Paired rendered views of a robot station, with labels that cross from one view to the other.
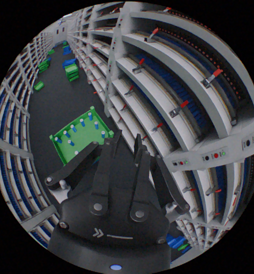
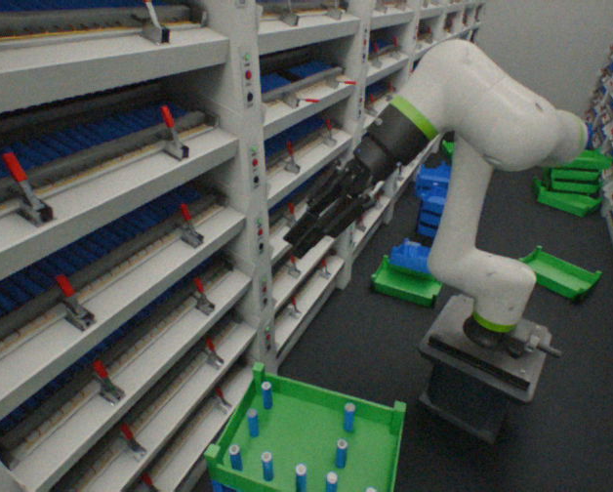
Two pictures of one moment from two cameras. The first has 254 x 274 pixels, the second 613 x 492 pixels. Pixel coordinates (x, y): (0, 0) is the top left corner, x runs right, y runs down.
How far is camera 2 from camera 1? 0.63 m
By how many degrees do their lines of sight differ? 59
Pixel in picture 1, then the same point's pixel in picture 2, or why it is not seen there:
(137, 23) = not seen: outside the picture
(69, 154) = (371, 456)
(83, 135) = (297, 451)
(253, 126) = (236, 79)
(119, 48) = not seen: outside the picture
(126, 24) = not seen: outside the picture
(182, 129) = (216, 226)
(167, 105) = (180, 250)
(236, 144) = (247, 123)
